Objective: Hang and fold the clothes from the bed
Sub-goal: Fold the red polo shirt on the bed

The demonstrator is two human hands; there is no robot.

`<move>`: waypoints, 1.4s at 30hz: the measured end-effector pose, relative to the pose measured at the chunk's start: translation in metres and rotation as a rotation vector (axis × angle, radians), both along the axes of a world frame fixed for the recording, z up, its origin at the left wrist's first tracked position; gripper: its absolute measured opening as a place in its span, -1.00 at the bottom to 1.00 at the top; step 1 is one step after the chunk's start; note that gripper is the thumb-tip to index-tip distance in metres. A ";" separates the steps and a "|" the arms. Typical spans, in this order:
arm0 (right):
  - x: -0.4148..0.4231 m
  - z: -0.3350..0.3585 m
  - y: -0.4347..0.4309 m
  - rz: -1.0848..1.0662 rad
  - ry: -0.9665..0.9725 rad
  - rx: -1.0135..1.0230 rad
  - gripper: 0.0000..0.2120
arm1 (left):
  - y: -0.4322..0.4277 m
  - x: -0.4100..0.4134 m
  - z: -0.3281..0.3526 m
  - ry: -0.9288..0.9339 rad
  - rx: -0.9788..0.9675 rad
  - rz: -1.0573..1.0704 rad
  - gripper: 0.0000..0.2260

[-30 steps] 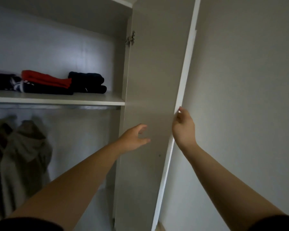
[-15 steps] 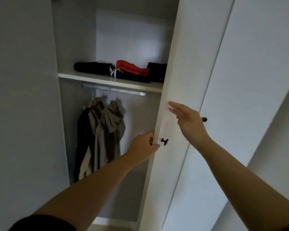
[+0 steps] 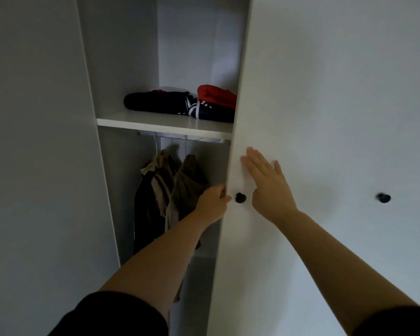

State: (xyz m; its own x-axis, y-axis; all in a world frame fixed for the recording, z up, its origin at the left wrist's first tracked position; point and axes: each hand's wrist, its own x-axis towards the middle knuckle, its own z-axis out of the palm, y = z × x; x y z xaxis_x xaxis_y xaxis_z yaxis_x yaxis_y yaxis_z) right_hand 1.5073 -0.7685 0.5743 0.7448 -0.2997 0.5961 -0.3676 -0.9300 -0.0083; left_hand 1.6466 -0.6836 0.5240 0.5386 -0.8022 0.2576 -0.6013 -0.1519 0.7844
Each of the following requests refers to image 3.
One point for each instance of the person's right hand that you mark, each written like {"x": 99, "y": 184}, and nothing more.
{"x": 269, "y": 189}

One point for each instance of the person's left hand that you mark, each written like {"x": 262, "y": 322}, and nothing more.
{"x": 211, "y": 205}

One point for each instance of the tan and black jacket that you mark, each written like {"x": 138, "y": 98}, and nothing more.
{"x": 150, "y": 206}

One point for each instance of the navy track trousers white piping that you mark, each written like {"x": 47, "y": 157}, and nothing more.
{"x": 213, "y": 114}

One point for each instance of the white and navy garment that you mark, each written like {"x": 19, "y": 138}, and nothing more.
{"x": 192, "y": 108}

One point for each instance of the white wardrobe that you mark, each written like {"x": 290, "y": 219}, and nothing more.
{"x": 322, "y": 101}

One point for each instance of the navy white-striped track trousers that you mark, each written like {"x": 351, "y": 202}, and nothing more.
{"x": 154, "y": 101}

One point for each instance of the person's right forearm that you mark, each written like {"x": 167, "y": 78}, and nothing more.
{"x": 343, "y": 273}

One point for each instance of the person's left forearm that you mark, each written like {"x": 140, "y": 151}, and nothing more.
{"x": 154, "y": 266}

